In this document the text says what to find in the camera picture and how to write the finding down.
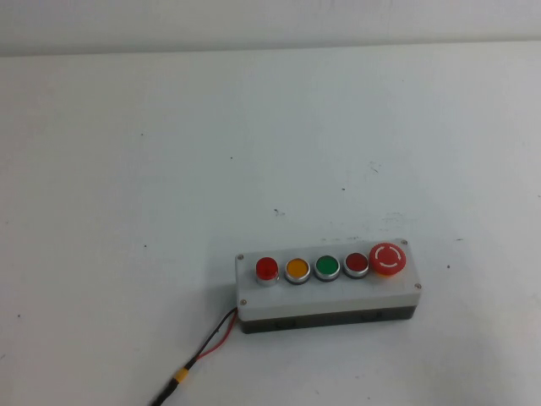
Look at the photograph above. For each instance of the yellow push button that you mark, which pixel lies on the yellow push button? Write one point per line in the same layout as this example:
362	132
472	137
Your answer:
297	269

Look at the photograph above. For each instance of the green push button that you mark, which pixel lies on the green push button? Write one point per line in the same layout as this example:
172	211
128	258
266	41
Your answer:
327	266

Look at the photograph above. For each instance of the dark red push button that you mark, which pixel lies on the dark red push button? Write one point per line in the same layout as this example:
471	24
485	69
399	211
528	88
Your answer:
356	264

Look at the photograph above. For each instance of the grey button control box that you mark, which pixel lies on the grey button control box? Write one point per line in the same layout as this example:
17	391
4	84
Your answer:
329	296

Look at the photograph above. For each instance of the red emergency stop button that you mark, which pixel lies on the red emergency stop button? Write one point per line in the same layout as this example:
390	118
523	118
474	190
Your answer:
387	258

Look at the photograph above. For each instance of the red indicator lamp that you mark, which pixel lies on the red indicator lamp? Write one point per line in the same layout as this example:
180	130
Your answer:
267	269

